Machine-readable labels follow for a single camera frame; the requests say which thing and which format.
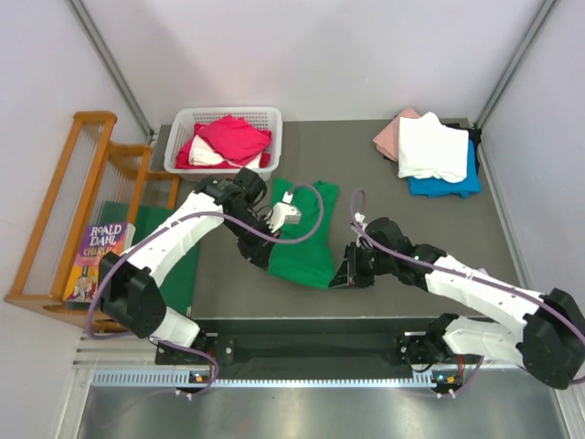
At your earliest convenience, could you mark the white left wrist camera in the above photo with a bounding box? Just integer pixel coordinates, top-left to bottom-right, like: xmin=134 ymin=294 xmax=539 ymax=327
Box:
xmin=267 ymin=192 xmax=302 ymax=233

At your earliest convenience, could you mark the Roald Dahl book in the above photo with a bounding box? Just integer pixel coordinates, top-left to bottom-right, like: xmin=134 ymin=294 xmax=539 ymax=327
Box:
xmin=63 ymin=221 xmax=135 ymax=303

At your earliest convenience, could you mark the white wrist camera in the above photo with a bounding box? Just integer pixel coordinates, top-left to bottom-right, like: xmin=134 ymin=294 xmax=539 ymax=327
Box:
xmin=353 ymin=212 xmax=367 ymax=229
xmin=267 ymin=192 xmax=302 ymax=233

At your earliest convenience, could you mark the green t shirt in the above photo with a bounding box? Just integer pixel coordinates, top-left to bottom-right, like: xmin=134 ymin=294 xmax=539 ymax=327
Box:
xmin=267 ymin=180 xmax=339 ymax=289

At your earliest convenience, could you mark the white plastic laundry basket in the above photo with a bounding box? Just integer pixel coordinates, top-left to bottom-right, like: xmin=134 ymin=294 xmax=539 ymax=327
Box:
xmin=162 ymin=106 xmax=284 ymax=183

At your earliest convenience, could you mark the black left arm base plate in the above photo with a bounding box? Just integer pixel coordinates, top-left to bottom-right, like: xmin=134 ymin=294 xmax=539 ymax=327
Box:
xmin=154 ymin=333 xmax=236 ymax=366

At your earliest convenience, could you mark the white shirt in basket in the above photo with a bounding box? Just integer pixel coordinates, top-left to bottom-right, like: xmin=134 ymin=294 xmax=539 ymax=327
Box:
xmin=187 ymin=135 xmax=271 ymax=169

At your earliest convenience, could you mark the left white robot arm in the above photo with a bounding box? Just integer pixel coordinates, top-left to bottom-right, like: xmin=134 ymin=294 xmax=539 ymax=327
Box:
xmin=96 ymin=168 xmax=276 ymax=363

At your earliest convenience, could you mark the folded pink t shirt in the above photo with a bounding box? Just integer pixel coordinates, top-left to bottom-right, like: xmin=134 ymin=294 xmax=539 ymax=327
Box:
xmin=373 ymin=107 xmax=420 ymax=162

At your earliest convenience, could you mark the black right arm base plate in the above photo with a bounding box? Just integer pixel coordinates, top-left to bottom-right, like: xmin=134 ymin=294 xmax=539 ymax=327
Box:
xmin=396 ymin=335 xmax=456 ymax=365

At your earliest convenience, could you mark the wooden book rack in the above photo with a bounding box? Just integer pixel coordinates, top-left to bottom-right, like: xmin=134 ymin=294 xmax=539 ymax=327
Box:
xmin=5 ymin=111 xmax=180 ymax=327

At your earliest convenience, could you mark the folded white t shirt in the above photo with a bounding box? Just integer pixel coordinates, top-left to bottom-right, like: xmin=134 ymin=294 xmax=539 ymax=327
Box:
xmin=398 ymin=112 xmax=469 ymax=183

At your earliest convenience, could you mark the green folding board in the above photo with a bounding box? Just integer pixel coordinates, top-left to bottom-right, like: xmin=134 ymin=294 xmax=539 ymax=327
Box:
xmin=98 ymin=201 xmax=199 ymax=316

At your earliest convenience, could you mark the crimson red t shirt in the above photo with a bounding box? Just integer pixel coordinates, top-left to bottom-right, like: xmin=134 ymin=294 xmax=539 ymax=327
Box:
xmin=175 ymin=115 xmax=271 ymax=170

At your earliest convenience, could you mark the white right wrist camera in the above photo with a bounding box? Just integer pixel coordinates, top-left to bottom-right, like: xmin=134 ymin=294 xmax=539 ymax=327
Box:
xmin=353 ymin=212 xmax=367 ymax=229

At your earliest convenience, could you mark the folded blue t shirt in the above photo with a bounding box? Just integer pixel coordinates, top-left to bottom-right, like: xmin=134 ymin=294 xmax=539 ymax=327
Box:
xmin=407 ymin=140 xmax=482 ymax=198

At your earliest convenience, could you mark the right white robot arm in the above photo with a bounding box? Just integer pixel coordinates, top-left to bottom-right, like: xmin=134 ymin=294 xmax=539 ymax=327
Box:
xmin=330 ymin=213 xmax=584 ymax=390

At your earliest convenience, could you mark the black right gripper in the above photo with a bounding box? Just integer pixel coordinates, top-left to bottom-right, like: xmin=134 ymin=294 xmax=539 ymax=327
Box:
xmin=330 ymin=241 xmax=396 ymax=290

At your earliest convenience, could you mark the grey slotted cable duct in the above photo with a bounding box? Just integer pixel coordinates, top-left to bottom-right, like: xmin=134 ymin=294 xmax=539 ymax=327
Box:
xmin=91 ymin=369 xmax=463 ymax=389

